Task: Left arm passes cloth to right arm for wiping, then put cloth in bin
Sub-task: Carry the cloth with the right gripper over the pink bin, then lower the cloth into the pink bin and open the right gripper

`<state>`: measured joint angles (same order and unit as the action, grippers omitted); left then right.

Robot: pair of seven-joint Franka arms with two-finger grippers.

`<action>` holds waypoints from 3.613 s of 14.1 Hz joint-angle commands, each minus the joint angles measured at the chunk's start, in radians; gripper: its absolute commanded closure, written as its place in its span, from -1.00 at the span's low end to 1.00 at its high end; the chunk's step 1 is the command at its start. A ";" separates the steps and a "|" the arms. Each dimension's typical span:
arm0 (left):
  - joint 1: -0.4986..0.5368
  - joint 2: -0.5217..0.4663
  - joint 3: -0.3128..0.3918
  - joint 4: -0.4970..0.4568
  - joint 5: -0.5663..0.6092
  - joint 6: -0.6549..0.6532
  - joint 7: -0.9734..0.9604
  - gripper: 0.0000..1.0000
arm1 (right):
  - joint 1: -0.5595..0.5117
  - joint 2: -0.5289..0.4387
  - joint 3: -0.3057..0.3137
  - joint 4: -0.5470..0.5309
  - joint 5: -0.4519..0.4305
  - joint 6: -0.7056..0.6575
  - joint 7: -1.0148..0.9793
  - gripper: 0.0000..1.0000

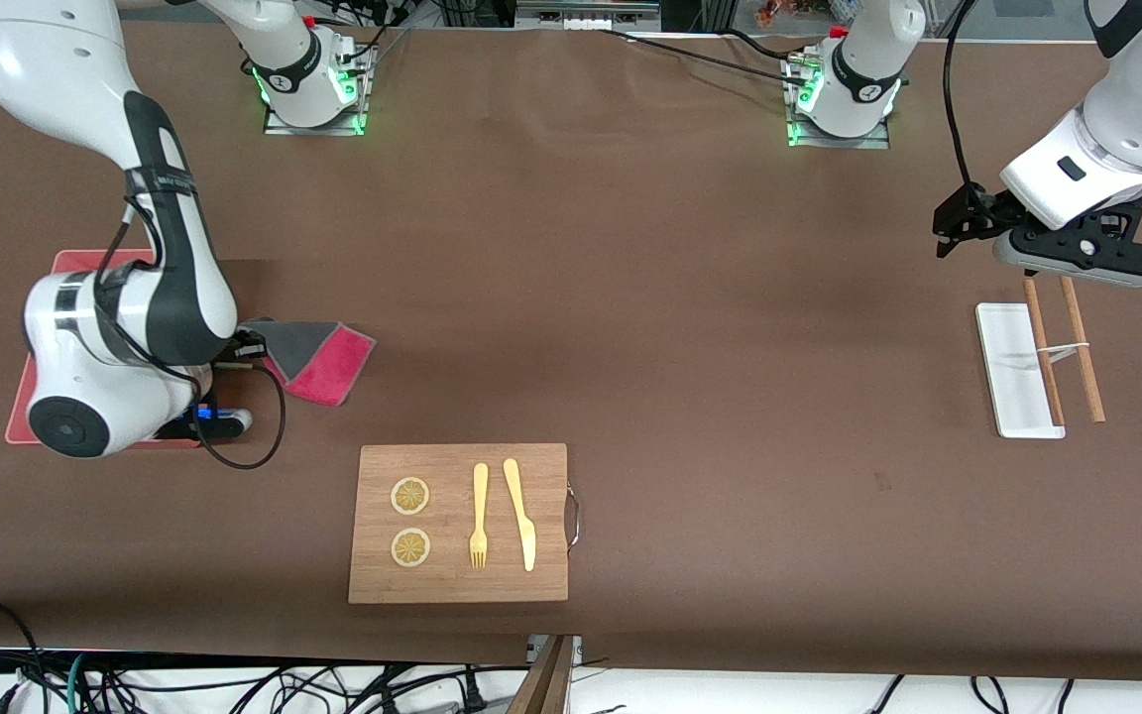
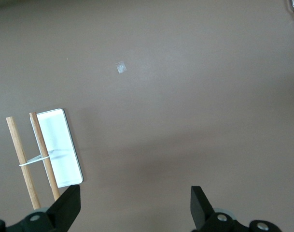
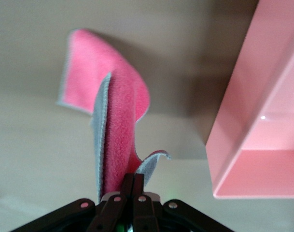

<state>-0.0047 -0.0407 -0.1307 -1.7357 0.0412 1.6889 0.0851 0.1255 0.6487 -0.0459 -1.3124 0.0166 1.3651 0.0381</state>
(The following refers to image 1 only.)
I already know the black power plug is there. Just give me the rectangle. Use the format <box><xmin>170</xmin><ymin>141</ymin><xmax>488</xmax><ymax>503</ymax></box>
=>
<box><xmin>452</xmin><ymin>669</ymin><xmax>493</xmax><ymax>714</ymax></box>

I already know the yellow plastic knife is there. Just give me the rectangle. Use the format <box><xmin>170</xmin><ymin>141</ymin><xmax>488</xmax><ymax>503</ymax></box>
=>
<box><xmin>503</xmin><ymin>458</ymin><xmax>538</xmax><ymax>573</ymax></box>

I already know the white rectangular tray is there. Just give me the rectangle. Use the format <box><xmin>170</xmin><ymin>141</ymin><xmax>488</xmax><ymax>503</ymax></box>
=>
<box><xmin>974</xmin><ymin>301</ymin><xmax>1067</xmax><ymax>439</ymax></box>

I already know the wooden cutting board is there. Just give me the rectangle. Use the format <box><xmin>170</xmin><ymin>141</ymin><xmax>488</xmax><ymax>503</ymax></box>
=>
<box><xmin>348</xmin><ymin>443</ymin><xmax>582</xmax><ymax>605</ymax></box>

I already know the brown table cover sheet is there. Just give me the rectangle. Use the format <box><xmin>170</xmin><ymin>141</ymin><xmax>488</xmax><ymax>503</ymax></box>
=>
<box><xmin>0</xmin><ymin>18</ymin><xmax>1142</xmax><ymax>685</ymax></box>

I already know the grey equipment box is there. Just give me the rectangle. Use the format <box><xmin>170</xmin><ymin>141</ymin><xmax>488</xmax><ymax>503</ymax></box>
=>
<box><xmin>516</xmin><ymin>0</ymin><xmax>661</xmax><ymax>31</ymax></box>

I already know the red orange background object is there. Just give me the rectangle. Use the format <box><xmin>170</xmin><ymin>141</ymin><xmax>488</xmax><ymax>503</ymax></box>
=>
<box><xmin>754</xmin><ymin>0</ymin><xmax>835</xmax><ymax>29</ymax></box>

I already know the wooden plank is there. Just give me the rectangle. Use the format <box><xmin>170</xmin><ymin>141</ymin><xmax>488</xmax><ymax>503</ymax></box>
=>
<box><xmin>507</xmin><ymin>635</ymin><xmax>577</xmax><ymax>714</ymax></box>

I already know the pink plastic bin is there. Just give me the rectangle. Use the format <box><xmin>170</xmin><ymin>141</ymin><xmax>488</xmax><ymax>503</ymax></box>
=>
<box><xmin>4</xmin><ymin>248</ymin><xmax>210</xmax><ymax>449</ymax></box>

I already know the green cable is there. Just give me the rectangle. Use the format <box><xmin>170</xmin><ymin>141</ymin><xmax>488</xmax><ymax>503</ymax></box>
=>
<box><xmin>65</xmin><ymin>653</ymin><xmax>96</xmax><ymax>714</ymax></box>

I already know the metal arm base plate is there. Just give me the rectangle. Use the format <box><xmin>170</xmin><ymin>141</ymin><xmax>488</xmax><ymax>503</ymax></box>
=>
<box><xmin>264</xmin><ymin>30</ymin><xmax>379</xmax><ymax>137</ymax></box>
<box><xmin>781</xmin><ymin>50</ymin><xmax>891</xmax><ymax>150</ymax></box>

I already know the yellow plastic fork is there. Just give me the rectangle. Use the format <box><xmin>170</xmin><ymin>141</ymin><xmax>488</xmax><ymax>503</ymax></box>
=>
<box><xmin>469</xmin><ymin>462</ymin><xmax>490</xmax><ymax>570</ymax></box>

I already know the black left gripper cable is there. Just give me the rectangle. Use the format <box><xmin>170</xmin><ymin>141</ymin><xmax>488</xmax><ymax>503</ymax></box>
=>
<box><xmin>943</xmin><ymin>0</ymin><xmax>983</xmax><ymax>194</ymax></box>

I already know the brown wooden chopstick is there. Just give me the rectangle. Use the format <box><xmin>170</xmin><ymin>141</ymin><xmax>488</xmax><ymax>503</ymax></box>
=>
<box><xmin>1022</xmin><ymin>279</ymin><xmax>1067</xmax><ymax>427</ymax></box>
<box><xmin>1059</xmin><ymin>276</ymin><xmax>1106</xmax><ymax>424</ymax></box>

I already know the pink and grey cloth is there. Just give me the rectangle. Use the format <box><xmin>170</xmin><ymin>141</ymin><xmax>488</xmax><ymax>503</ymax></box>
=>
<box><xmin>239</xmin><ymin>319</ymin><xmax>377</xmax><ymax>408</ymax></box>

